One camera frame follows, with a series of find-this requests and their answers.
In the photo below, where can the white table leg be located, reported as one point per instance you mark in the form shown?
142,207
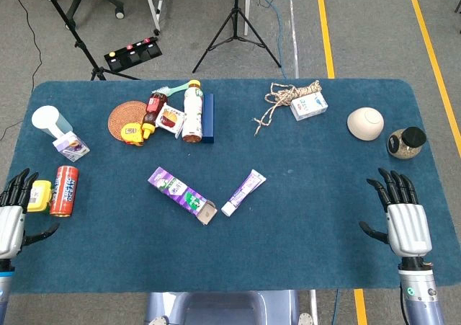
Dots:
314,307

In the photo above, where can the purple white toothpaste tube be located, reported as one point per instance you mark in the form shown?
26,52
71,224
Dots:
241,195

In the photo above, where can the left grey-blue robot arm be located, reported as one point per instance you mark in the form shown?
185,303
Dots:
4,285

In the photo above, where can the yellow tape measure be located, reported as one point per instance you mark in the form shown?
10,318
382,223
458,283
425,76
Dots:
130,132

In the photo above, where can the white label tea bottle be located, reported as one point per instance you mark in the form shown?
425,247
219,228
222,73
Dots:
192,112

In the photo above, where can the white plastic cup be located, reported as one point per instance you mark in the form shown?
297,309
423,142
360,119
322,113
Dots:
47,119

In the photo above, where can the black foot pedal board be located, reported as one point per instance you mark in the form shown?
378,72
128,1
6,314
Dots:
133,54

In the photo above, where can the glass jar black lid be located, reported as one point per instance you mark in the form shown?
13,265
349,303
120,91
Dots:
403,146

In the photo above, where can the red white snack packet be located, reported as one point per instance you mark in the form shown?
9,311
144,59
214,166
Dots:
169,119

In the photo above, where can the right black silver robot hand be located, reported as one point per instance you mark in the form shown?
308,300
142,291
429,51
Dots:
408,227

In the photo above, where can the white blue small carton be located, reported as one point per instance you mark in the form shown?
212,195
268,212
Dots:
308,107

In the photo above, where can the black camera tripod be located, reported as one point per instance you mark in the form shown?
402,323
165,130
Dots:
236,11

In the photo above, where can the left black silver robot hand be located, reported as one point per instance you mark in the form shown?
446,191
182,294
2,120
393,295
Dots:
11,231

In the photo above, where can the white metal frame leg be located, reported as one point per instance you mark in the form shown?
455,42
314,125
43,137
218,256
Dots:
153,8

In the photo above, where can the yellow plastic lidded box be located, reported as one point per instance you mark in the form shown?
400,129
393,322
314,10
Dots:
39,195

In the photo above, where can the brown sauce bottle yellow cap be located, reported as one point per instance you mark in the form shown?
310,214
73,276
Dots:
153,109

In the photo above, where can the white upright post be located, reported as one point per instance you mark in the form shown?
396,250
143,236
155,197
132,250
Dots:
247,8

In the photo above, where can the black slanted light stand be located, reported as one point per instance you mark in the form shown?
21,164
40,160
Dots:
77,40

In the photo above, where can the round woven brown coaster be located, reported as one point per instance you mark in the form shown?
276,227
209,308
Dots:
124,117

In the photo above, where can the small purple drink carton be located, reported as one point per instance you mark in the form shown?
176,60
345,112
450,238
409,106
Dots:
70,146

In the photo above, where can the beige bowl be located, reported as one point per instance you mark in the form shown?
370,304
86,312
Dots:
365,123

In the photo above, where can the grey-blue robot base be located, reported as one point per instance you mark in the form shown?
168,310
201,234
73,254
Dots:
216,308

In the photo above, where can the dark blue long box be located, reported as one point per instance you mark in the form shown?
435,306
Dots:
208,119

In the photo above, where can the blue carpet table mat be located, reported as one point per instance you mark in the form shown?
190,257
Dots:
306,195

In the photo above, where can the red Arctic Ocean can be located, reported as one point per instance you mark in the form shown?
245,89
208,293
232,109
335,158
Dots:
65,191

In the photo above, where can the purple toothpaste carton box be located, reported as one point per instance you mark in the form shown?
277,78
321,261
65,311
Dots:
180,191

